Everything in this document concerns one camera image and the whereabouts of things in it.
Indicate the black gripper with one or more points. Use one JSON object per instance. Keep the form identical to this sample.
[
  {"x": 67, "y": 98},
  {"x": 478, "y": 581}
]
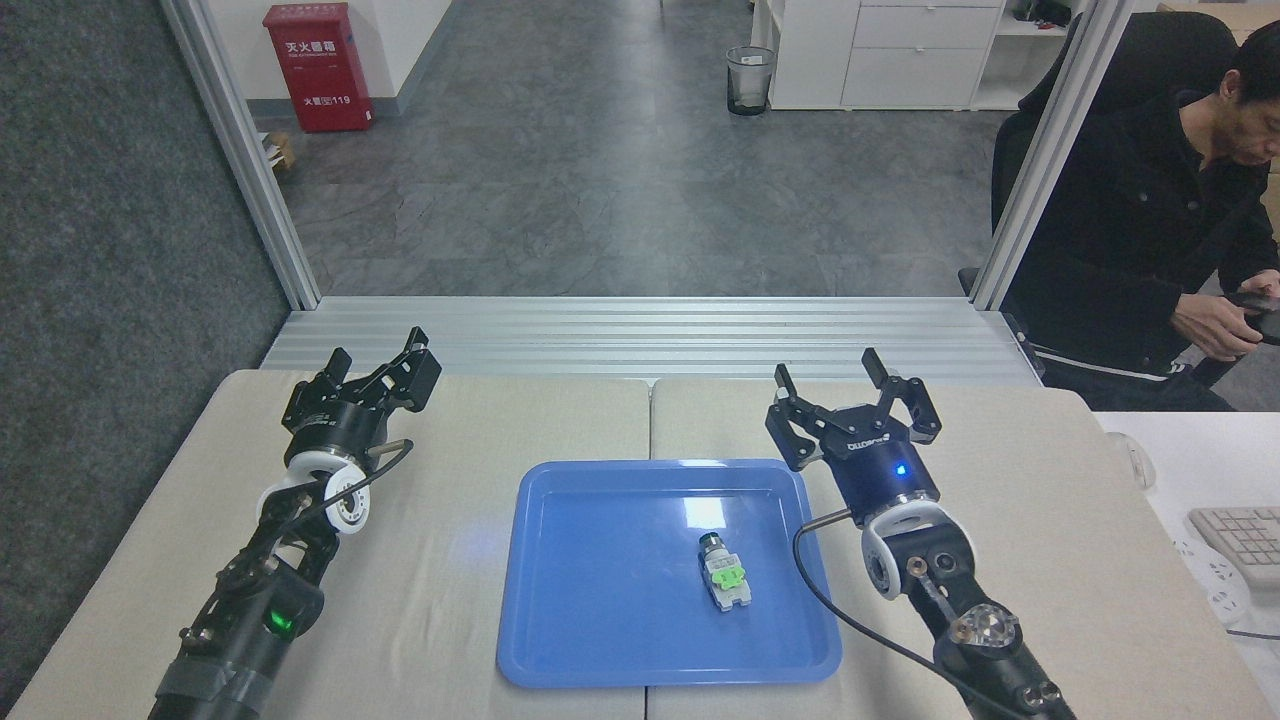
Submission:
[
  {"x": 885, "y": 470},
  {"x": 340, "y": 420}
]

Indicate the green and grey switch part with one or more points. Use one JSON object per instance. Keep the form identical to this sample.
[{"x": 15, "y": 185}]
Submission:
[{"x": 725, "y": 575}]

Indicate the black phone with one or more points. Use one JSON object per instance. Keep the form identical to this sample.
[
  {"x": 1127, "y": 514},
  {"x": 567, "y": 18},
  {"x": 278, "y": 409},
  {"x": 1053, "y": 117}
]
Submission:
[{"x": 1270, "y": 322}]

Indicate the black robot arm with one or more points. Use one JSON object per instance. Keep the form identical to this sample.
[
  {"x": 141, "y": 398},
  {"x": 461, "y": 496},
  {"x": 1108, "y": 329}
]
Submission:
[
  {"x": 990, "y": 660},
  {"x": 250, "y": 620}
]

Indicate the blue plastic tray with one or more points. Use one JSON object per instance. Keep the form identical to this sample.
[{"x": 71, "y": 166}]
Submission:
[{"x": 600, "y": 600}]

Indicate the person's right hand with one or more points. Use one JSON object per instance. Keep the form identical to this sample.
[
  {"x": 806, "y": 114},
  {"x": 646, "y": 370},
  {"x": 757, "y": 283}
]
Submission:
[{"x": 1212, "y": 325}]

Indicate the person's left hand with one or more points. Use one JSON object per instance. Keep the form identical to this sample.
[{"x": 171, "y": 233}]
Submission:
[{"x": 1265, "y": 284}]

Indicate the small cardboard box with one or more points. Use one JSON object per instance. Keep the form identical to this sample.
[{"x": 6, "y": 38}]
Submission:
[{"x": 278, "y": 150}]

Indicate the white computer mouse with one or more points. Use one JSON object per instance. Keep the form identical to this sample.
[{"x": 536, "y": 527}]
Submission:
[{"x": 1135, "y": 460}]

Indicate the grey felt partition panel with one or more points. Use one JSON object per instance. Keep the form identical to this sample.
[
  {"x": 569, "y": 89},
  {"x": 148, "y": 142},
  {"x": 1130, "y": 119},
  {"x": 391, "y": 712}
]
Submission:
[{"x": 100, "y": 300}]

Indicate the red fire extinguisher box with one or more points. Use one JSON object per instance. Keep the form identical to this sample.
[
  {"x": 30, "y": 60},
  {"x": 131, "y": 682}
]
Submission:
[{"x": 320, "y": 70}]

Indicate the person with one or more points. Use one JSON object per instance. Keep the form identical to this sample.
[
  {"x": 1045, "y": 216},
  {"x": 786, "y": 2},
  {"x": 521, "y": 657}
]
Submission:
[{"x": 1120, "y": 220}]

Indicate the white drawer cabinet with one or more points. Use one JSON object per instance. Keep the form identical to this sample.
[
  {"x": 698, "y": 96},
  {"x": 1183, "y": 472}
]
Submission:
[{"x": 900, "y": 60}]

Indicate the white power strip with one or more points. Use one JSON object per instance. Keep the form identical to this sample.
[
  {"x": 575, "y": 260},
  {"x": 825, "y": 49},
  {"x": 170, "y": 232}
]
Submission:
[{"x": 1215, "y": 585}]

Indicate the white open shelf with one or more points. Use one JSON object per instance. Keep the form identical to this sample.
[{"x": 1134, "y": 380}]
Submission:
[{"x": 1030, "y": 60}]

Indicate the white keyboard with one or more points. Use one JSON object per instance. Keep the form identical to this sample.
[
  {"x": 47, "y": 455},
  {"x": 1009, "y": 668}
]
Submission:
[{"x": 1250, "y": 540}]

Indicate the black office chair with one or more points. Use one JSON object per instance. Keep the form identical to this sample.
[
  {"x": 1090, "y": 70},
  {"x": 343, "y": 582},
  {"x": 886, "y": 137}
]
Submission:
[{"x": 1160, "y": 50}]

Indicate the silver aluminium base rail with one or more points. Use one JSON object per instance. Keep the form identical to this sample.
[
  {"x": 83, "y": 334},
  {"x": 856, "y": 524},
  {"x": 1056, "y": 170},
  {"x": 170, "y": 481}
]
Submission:
[{"x": 620, "y": 335}]

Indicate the silver aluminium post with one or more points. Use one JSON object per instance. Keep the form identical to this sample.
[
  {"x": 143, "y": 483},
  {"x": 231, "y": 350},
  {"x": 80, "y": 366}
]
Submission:
[
  {"x": 250, "y": 160},
  {"x": 1050, "y": 150}
]

